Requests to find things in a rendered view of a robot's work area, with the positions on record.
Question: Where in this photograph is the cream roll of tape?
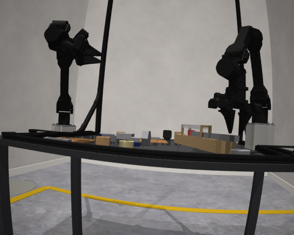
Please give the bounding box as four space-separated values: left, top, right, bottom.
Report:
119 141 134 148

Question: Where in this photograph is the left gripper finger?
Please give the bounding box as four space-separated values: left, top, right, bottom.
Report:
218 109 236 134
238 112 255 134

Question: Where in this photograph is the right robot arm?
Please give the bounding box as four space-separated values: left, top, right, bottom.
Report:
44 21 89 125

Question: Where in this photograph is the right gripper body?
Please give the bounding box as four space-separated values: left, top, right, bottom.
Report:
60 35 86 66

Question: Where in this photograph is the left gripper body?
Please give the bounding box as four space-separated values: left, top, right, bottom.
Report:
208 82 263 113

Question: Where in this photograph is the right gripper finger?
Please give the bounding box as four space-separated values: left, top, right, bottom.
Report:
81 56 101 65
80 39 102 56

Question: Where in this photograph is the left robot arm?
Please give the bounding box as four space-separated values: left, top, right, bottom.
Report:
216 25 271 123

